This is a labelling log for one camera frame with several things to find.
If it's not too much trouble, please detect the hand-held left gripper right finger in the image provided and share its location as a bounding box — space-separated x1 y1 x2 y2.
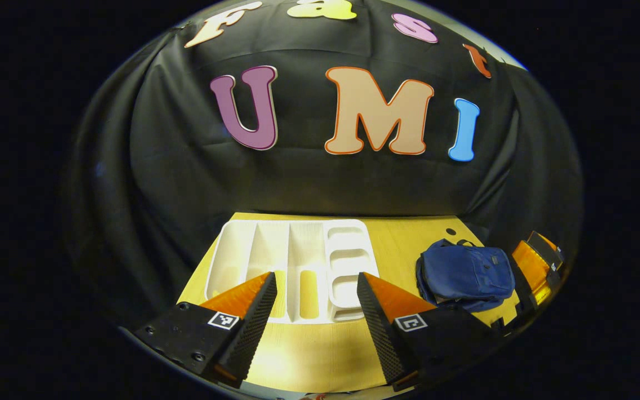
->
357 271 497 392

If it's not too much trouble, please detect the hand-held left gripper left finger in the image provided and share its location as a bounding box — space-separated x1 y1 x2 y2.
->
134 271 278 388

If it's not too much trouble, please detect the blue schoolbag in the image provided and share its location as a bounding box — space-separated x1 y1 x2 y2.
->
416 239 516 313

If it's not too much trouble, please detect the white bookshelf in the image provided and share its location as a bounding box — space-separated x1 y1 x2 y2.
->
204 219 381 324

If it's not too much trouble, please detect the black backdrop cloth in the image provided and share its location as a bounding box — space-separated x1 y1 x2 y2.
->
64 0 584 334

